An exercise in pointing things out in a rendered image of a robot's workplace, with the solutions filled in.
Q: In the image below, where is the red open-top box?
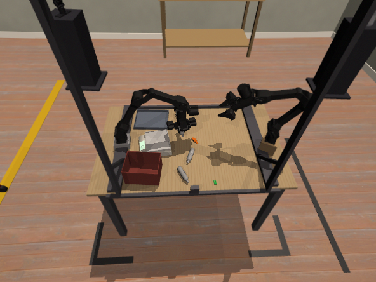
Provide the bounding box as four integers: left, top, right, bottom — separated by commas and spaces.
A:
121, 151, 163, 185

